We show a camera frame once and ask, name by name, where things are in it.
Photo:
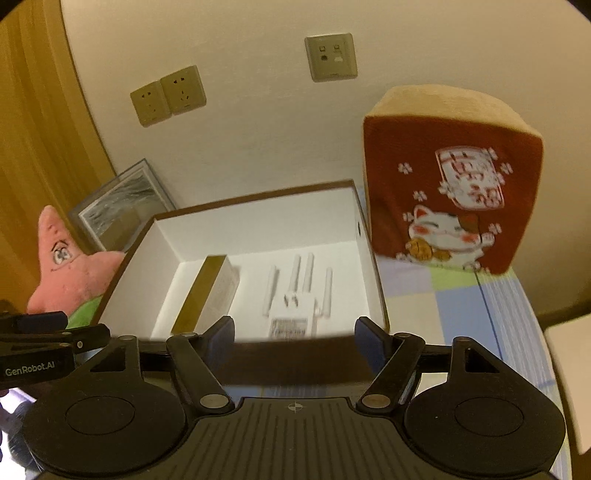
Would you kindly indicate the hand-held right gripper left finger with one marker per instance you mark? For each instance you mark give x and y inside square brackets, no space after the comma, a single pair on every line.
[222,337]

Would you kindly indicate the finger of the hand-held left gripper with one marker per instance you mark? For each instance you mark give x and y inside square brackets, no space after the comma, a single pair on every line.
[41,321]
[92,337]

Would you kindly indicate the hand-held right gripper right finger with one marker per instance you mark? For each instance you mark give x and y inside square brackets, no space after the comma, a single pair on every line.
[369,341]

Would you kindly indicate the brown cardboard box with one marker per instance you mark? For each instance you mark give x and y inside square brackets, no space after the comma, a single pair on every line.
[258,221]

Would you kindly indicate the small gold and white box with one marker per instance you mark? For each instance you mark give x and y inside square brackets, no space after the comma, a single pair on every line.
[203,295]

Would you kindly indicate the pink starfish plush toy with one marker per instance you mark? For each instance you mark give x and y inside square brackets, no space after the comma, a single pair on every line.
[69,277]

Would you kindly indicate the white wifi repeater with antennas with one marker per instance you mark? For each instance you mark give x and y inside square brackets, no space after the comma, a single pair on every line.
[291,309]

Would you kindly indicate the plaid bed sheet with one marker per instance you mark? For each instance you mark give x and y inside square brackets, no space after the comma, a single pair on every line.
[461,314]

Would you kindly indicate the framed picture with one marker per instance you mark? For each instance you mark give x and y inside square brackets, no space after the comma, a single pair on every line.
[124,198]

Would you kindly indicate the wooden headboard panel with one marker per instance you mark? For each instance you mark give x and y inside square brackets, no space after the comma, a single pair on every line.
[37,138]

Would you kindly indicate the red lucky cat cushion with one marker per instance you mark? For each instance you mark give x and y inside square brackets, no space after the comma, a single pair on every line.
[415,147]

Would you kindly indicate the white bedside table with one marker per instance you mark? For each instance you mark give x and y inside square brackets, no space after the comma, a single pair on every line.
[572,360]

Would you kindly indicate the beige wall socket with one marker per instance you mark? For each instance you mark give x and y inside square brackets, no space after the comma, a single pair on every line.
[183,90]
[148,105]

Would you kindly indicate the beige network wall plate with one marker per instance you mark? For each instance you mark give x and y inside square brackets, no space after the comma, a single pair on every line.
[331,57]

